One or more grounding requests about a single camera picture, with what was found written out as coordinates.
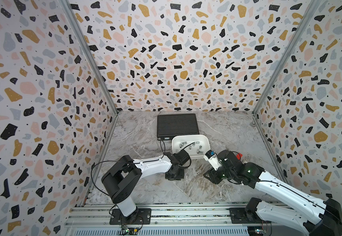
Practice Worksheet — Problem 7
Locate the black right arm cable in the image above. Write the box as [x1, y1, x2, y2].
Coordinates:
[226, 150, 342, 236]

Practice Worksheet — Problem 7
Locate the aluminium frame post left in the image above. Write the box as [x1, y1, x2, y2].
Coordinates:
[59, 0, 118, 117]

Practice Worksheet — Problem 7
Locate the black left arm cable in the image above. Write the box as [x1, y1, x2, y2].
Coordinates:
[90, 138, 196, 198]

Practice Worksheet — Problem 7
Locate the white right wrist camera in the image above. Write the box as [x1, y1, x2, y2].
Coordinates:
[204, 150, 222, 171]

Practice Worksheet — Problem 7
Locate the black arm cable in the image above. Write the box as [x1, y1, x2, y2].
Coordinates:
[226, 150, 342, 236]
[90, 138, 196, 198]

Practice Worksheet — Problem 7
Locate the black ribbed tool case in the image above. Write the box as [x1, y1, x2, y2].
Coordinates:
[157, 114, 199, 141]

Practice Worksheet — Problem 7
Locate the green circuit board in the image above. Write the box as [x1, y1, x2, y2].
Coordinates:
[120, 226, 139, 236]
[253, 228, 264, 236]

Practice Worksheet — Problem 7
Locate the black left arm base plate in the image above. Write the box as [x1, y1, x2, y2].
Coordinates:
[109, 208, 152, 225]

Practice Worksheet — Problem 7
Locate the green circuit board left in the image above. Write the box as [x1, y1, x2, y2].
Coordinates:
[120, 226, 139, 236]

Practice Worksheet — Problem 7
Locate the aluminium frame post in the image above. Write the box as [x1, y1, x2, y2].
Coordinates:
[253, 0, 321, 118]
[59, 0, 118, 117]

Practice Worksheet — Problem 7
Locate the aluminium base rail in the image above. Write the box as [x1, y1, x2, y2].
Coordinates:
[62, 202, 302, 236]

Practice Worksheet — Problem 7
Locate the white plastic storage box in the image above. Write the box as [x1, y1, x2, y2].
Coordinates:
[171, 135, 211, 159]

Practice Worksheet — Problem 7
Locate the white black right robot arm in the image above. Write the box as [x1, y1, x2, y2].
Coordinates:
[203, 150, 342, 236]

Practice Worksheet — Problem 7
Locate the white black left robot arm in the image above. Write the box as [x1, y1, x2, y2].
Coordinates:
[101, 150, 192, 218]

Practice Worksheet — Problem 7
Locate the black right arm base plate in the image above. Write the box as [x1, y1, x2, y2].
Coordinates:
[229, 207, 262, 224]

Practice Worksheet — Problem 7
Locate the aluminium frame post right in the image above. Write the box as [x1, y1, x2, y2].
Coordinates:
[253, 0, 321, 118]

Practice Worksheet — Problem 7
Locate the red plastic block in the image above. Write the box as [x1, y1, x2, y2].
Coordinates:
[236, 153, 243, 160]

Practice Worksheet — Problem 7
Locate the green circuit board right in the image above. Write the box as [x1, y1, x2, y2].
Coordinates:
[253, 228, 264, 236]

